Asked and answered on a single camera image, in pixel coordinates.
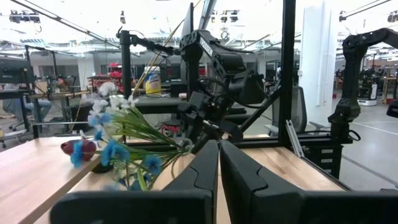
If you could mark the black idle robot arm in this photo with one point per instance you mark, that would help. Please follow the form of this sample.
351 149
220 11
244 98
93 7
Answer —
349 77

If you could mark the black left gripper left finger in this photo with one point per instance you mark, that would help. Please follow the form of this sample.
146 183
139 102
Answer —
186 205

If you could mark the black aluminium table frame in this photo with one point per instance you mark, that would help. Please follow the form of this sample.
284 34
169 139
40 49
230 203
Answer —
286 77

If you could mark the dark red artificial tulip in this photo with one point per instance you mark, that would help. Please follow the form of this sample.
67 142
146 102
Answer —
87 149

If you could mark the silver aluminium brace bar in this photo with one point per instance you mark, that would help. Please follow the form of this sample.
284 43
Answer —
293 137

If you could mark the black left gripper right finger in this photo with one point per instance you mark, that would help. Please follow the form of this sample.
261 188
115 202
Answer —
255 205

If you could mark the grey office chair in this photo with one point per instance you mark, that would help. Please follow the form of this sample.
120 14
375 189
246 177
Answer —
300 109

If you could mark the red stool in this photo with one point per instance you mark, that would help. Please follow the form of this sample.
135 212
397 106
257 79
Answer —
169 129

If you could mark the bulbous clear glass vase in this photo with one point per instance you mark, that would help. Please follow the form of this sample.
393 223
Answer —
187 145

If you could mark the black monitor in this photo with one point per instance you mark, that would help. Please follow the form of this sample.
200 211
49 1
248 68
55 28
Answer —
15 71

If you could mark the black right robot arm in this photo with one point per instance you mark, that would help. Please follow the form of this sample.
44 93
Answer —
217 53

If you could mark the yellow wipes canister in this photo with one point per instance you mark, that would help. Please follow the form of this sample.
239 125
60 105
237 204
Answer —
152 81

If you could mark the person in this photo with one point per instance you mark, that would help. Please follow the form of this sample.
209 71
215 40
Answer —
18 102

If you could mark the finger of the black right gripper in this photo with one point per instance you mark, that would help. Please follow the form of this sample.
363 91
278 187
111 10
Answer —
205 140
193 129

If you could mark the blue artificial flower sprig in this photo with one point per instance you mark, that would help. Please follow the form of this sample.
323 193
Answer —
113 152

